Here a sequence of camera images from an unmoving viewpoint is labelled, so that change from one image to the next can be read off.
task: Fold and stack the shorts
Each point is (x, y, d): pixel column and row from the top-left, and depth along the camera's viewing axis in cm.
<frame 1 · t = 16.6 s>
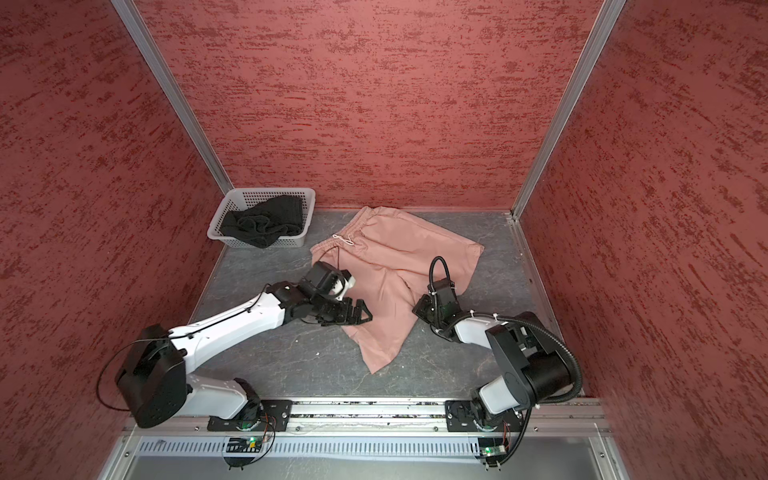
left hand: (357, 325, 80), fingers open
right hand: (411, 311, 93), fingers closed
pink shorts: (390, 259, 107), point 2 cm above the table
black shorts: (264, 220, 99), point 16 cm above the table

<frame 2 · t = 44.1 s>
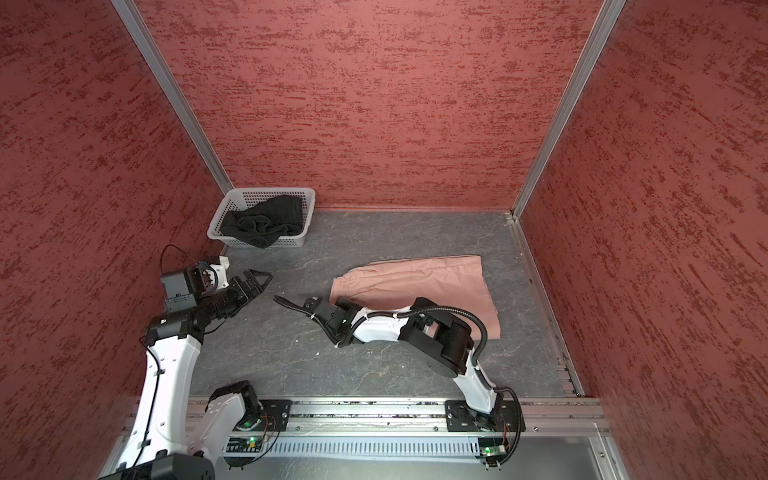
left hand: (263, 290, 76), fingers open
right hand: (343, 312, 92), fingers closed
pink shorts: (397, 283, 98), point 3 cm above the table
the other named things where they were.

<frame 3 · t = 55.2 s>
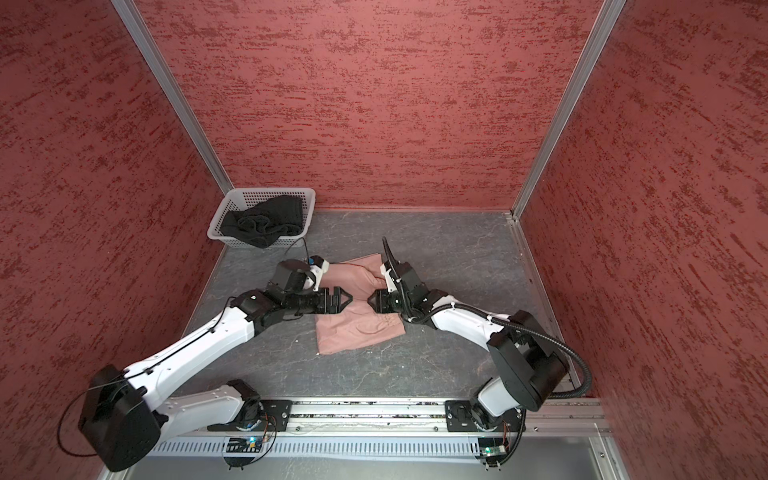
left hand: (338, 305, 80), fingers open
right hand: (371, 307, 85), fingers open
pink shorts: (358, 324, 86), point 6 cm above the table
the other named things where they were.

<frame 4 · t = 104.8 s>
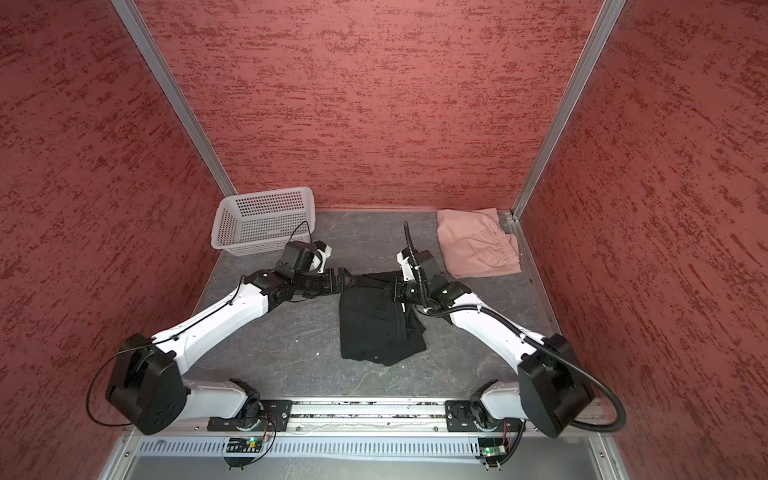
left hand: (343, 289, 83), fingers open
right hand: (384, 295, 82), fingers closed
pink shorts: (475, 244, 109), point 4 cm above the table
black shorts: (374, 326, 86), point 6 cm above the table

